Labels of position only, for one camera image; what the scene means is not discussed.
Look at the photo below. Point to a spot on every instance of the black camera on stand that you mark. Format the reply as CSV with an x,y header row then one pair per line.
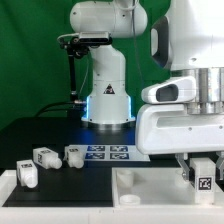
x,y
77,46

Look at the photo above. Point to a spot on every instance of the white fiducial tag sheet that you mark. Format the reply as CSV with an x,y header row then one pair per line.
x,y
109,152

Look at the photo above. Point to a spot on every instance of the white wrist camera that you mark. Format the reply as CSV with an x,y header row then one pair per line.
x,y
173,90

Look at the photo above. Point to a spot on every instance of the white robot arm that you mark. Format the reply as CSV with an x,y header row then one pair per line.
x,y
188,40

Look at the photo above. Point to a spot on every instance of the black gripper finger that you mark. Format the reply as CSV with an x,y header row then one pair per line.
x,y
182,159
220,164

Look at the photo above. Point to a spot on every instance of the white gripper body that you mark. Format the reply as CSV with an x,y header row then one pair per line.
x,y
168,129

